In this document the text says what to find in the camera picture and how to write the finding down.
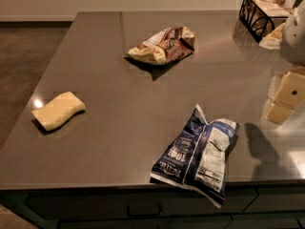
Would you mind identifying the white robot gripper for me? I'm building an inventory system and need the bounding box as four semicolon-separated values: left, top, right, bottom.
264;0;305;124

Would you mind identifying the blue chip bag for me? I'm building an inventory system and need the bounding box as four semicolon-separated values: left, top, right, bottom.
151;105;240;208

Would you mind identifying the brown chip bag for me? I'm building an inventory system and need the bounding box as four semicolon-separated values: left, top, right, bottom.
125;27;195;66

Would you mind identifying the yellow sponge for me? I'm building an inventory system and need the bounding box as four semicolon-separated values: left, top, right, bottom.
31;92;86;132

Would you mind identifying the black wire napkin holder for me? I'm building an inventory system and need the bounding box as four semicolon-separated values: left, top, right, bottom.
239;0;293;42

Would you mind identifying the black drawer handle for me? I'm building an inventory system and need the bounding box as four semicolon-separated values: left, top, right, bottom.
126;204;162;219

